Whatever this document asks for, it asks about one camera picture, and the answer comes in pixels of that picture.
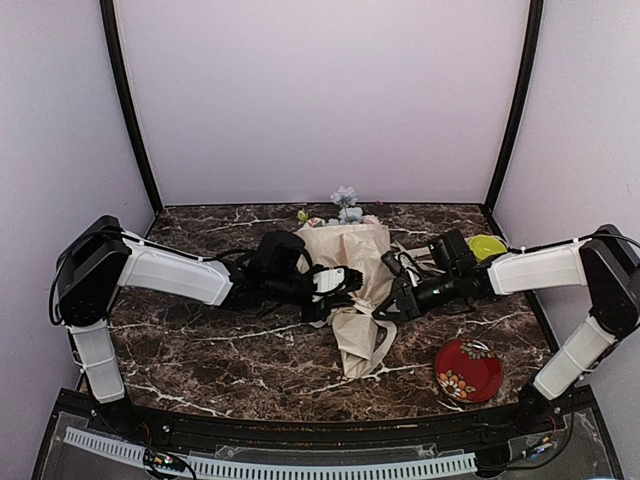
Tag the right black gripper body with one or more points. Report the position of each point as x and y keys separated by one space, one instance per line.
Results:
x=449 y=292

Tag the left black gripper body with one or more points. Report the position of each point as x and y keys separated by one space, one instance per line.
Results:
x=280 y=288

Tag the white printed ribbon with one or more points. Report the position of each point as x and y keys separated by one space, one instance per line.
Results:
x=362 y=341

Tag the pink fake rose stem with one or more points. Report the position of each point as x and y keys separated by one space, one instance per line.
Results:
x=371 y=219

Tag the blue fake flower stem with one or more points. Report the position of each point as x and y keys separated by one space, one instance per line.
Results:
x=346 y=199

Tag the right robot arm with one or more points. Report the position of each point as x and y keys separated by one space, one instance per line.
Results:
x=595 y=278

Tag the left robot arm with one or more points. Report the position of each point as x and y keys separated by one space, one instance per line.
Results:
x=106 y=260

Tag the yellow-green cup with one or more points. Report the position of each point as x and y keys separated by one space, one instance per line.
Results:
x=485 y=246

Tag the red floral plate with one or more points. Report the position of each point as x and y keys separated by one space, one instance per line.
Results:
x=468 y=371

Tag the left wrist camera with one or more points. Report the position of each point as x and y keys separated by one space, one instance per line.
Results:
x=336 y=284

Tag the black front table rail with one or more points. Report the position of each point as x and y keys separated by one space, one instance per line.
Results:
x=477 y=429

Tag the white slotted cable duct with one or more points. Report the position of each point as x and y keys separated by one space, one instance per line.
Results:
x=265 y=464

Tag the right black frame post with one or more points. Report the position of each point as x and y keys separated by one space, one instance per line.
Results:
x=521 y=88

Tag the black frame post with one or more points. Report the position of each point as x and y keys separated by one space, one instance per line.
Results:
x=521 y=88
x=126 y=101

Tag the left black frame post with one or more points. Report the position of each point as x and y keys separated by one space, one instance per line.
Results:
x=126 y=101

